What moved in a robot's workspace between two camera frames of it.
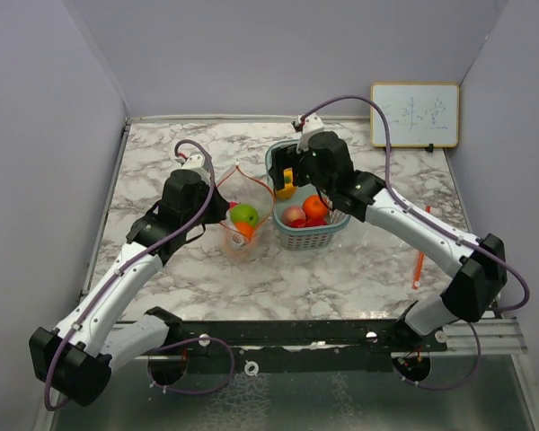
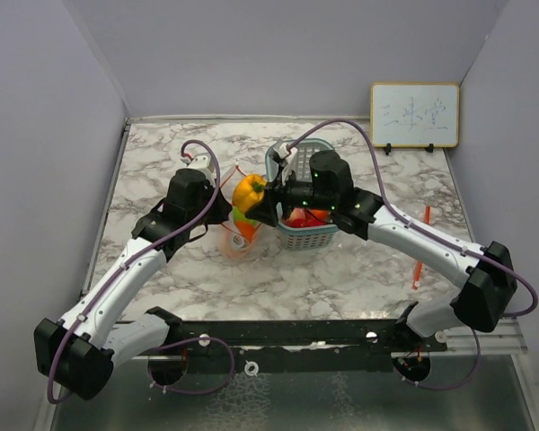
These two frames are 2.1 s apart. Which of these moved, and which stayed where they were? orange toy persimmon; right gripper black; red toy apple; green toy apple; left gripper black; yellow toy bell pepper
Moved: yellow toy bell pepper; right gripper black
Stayed: left gripper black; red toy apple; orange toy persimmon; green toy apple
